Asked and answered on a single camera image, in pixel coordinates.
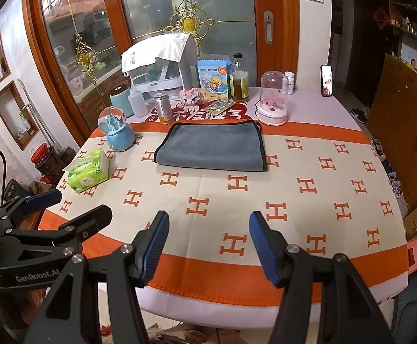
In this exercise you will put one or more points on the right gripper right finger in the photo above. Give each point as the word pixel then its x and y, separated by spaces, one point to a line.
pixel 348 311

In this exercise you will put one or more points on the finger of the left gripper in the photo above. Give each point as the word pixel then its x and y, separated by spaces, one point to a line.
pixel 83 227
pixel 15 211

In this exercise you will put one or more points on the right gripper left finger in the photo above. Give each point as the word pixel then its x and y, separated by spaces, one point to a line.
pixel 70 312

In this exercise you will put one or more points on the purple and grey towel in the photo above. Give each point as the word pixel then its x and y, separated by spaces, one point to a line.
pixel 235 147

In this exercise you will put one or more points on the green tissue pack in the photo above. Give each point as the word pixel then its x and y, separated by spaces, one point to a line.
pixel 85 173

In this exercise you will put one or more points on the red bucket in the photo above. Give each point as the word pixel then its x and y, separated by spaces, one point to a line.
pixel 40 154

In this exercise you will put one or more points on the blue snow globe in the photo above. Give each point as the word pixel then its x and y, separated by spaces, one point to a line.
pixel 112 123

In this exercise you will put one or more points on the orange H pattern blanket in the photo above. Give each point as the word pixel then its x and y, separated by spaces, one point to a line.
pixel 323 188

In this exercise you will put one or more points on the teal cylinder container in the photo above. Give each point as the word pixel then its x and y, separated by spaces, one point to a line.
pixel 119 98

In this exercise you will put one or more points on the translucent plastic squeeze bottle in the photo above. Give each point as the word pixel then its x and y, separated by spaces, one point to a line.
pixel 137 102

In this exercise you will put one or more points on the silver orange can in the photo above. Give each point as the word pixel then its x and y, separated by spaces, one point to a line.
pixel 163 108

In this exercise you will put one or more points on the pink toy figure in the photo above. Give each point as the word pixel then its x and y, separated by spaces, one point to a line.
pixel 190 100

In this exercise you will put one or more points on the pill blister pack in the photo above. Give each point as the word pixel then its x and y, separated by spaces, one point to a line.
pixel 219 107

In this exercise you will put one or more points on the white appliance with cover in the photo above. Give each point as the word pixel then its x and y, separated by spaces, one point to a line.
pixel 162 63

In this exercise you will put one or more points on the blue duck carton box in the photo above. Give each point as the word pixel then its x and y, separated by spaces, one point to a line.
pixel 213 72

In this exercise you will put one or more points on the brown liquid glass bottle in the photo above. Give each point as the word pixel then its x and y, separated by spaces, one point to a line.
pixel 239 79

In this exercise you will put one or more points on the wooden cabinet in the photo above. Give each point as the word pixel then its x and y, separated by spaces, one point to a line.
pixel 393 121

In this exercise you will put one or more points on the glass dome music box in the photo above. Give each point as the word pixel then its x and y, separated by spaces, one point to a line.
pixel 271 108

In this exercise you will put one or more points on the white pill bottle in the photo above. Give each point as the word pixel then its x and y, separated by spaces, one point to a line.
pixel 291 81

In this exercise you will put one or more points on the black smartphone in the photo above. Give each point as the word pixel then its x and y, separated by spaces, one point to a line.
pixel 326 80

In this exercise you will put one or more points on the silver door handle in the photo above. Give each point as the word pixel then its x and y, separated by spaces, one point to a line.
pixel 268 26

